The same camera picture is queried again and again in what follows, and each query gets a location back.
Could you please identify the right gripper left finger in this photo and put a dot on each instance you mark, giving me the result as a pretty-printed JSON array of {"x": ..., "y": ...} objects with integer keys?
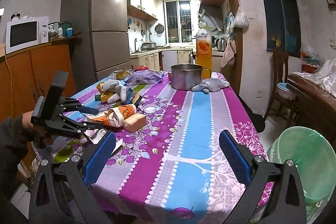
[{"x": 48, "y": 202}]

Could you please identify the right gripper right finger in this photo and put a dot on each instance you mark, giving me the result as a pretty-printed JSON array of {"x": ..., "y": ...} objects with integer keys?
[{"x": 286, "y": 203}]

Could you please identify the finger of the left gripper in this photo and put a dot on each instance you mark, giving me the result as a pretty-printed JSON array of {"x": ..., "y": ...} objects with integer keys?
[
  {"x": 67, "y": 104},
  {"x": 66, "y": 127}
]

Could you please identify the gold yellow carton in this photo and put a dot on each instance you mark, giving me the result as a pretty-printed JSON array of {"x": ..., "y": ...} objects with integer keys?
[{"x": 104, "y": 95}]

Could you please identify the orange white carton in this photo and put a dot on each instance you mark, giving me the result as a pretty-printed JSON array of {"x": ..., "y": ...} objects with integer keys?
[{"x": 114, "y": 117}]

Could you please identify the yellow sponge block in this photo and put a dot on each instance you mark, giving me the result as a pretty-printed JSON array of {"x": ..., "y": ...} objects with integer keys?
[{"x": 135, "y": 122}]

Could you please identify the dark left sleeve forearm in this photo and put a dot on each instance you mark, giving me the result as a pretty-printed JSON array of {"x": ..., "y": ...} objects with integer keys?
[{"x": 14, "y": 139}]

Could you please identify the kitchen base cabinets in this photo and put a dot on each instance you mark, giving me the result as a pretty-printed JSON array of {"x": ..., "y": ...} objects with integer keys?
[{"x": 163, "y": 58}]

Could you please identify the upper kitchen cabinets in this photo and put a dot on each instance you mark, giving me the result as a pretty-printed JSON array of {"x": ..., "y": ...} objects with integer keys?
[{"x": 145, "y": 10}]

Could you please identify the kitchen window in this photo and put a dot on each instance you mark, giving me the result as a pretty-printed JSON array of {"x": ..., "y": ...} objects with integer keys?
[{"x": 178, "y": 21}]

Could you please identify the left hand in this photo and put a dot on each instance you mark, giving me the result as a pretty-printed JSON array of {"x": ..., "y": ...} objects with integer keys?
[{"x": 26, "y": 121}]

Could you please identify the orange wooden cabinet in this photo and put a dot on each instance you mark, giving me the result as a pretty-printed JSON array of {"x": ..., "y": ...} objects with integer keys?
[{"x": 26, "y": 75}]

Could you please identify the grey white sock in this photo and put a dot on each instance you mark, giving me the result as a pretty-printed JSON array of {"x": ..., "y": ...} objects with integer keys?
[{"x": 119, "y": 91}]

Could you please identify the bagged bread roll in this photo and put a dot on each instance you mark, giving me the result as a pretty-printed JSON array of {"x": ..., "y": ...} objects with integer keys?
[{"x": 121, "y": 75}]

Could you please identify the blue snack package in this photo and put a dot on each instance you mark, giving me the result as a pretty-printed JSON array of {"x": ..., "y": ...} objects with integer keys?
[{"x": 132, "y": 98}]

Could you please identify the blue capped jar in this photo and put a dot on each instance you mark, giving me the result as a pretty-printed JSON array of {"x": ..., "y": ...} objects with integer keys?
[{"x": 69, "y": 32}]

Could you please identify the white microwave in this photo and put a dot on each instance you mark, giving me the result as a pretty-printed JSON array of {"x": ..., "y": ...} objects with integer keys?
[{"x": 25, "y": 33}]

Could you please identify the red apple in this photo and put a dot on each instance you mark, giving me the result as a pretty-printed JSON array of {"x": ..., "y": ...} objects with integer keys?
[{"x": 142, "y": 68}]

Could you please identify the white bottle cap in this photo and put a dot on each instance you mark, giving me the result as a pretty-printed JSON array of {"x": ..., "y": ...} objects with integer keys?
[{"x": 149, "y": 109}]

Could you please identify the purple wet wipes pack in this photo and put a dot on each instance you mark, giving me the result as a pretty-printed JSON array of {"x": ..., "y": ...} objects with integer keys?
[{"x": 148, "y": 76}]

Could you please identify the dark wooden side table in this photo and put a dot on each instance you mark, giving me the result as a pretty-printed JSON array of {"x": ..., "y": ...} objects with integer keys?
[{"x": 316, "y": 107}]

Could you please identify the blue wash basin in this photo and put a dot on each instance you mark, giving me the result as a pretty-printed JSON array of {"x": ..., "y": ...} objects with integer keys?
[{"x": 283, "y": 90}]

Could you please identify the silver refrigerator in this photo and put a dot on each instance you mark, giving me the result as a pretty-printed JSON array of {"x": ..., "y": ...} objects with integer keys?
[{"x": 104, "y": 44}]

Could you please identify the steel pot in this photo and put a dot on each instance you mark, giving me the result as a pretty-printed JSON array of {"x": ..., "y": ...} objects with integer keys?
[{"x": 185, "y": 76}]

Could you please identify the clear plastic sheet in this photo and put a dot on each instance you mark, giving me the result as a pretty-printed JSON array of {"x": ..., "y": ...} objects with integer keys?
[{"x": 325, "y": 77}]

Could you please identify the wooden chair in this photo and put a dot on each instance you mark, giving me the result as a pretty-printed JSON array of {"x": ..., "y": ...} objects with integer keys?
[{"x": 282, "y": 103}]

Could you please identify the pink hanging towel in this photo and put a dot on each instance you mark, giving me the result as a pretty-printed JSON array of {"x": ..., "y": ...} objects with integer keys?
[{"x": 229, "y": 53}]

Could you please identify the orange juice bottle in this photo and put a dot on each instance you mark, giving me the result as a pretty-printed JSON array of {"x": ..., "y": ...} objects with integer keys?
[{"x": 204, "y": 50}]

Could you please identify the electric kettle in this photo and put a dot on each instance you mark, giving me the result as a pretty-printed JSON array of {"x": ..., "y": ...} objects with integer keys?
[{"x": 221, "y": 44}]

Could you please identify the dark window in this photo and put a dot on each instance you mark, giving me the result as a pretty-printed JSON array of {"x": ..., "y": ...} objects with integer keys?
[{"x": 283, "y": 28}]

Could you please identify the range hood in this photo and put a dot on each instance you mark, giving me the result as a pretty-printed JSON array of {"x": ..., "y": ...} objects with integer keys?
[{"x": 212, "y": 16}]

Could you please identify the hanging white plastic bag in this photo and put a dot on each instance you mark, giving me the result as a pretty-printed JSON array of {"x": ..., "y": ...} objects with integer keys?
[{"x": 241, "y": 19}]

